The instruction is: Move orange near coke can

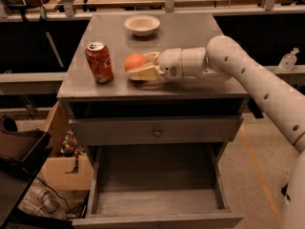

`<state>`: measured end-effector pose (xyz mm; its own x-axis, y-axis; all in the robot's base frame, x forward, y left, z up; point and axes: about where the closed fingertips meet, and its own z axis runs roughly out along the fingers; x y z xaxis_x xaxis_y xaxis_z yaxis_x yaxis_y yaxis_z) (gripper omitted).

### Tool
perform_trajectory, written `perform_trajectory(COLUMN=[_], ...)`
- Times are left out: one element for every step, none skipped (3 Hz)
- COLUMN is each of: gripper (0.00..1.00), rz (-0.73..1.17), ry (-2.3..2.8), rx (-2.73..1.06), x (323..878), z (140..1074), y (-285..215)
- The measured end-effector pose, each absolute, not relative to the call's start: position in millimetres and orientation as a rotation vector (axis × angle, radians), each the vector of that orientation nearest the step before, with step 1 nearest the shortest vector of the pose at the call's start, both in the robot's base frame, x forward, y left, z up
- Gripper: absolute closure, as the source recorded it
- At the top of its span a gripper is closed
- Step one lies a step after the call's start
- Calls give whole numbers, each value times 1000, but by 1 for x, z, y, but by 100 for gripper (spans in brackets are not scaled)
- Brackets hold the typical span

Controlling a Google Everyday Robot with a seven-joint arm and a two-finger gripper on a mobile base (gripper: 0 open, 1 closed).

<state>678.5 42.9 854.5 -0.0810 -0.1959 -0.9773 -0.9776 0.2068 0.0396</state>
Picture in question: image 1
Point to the round brass drawer knob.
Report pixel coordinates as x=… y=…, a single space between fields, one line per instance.
x=157 y=132

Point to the orange fruit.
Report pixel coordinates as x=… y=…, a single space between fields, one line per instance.
x=134 y=61

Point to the red coke can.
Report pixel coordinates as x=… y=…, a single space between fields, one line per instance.
x=99 y=60

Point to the cardboard box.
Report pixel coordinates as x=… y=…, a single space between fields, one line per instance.
x=59 y=171

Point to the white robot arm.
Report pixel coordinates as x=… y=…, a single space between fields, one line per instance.
x=221 y=59

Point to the open grey bottom drawer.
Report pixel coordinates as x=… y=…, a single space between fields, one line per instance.
x=157 y=187

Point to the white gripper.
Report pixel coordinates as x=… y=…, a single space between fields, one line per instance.
x=170 y=63

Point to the black bin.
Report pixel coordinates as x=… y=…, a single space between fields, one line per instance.
x=21 y=152

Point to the clear plastic bottles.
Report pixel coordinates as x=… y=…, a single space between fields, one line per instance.
x=40 y=201

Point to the clear sanitizer bottle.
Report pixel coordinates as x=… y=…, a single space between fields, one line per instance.
x=288 y=60

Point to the black chair wheel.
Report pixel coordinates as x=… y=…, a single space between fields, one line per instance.
x=284 y=190

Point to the closed grey upper drawer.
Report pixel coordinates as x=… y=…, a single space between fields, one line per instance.
x=139 y=130

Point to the grey wooden cabinet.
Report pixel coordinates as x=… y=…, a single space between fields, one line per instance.
x=83 y=97

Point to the white bowl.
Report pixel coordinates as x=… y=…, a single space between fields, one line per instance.
x=142 y=25

